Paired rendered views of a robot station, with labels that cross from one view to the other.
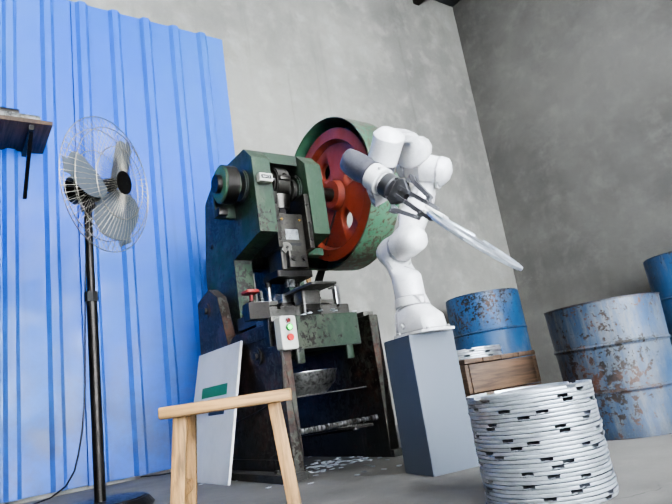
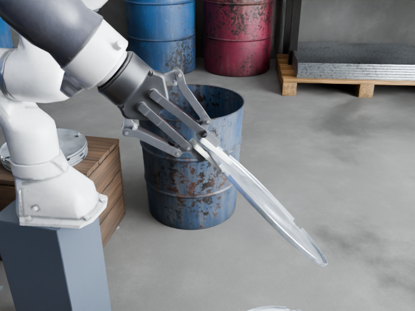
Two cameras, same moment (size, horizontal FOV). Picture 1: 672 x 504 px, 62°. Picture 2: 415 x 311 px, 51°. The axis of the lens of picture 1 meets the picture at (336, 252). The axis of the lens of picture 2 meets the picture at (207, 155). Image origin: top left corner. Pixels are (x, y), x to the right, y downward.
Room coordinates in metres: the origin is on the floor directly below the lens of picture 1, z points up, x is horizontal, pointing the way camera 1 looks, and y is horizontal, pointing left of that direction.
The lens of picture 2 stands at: (1.10, 0.19, 1.05)
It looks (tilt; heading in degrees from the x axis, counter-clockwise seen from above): 27 degrees down; 311
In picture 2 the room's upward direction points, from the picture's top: straight up
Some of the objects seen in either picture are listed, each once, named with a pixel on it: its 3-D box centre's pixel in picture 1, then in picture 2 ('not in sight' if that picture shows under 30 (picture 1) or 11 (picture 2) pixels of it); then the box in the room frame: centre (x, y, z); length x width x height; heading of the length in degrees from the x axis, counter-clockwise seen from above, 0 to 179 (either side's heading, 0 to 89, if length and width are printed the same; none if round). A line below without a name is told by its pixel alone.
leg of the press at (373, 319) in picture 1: (330, 363); not in sight; (2.94, 0.12, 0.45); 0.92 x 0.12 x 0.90; 36
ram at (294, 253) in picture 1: (288, 242); not in sight; (2.63, 0.22, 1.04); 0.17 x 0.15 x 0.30; 36
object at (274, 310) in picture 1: (293, 317); not in sight; (2.66, 0.25, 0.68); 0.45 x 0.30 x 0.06; 126
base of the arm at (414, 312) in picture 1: (419, 314); (55, 182); (1.97, -0.26, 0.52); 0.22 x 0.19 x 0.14; 26
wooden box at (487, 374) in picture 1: (476, 402); (54, 196); (2.45, -0.48, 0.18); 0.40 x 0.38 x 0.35; 29
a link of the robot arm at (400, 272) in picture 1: (398, 266); (11, 103); (2.04, -0.22, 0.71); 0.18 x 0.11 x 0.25; 27
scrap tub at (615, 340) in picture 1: (615, 366); (191, 155); (2.21, -0.98, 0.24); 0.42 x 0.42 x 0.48
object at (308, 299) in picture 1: (311, 300); not in sight; (2.52, 0.14, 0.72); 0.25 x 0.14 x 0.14; 36
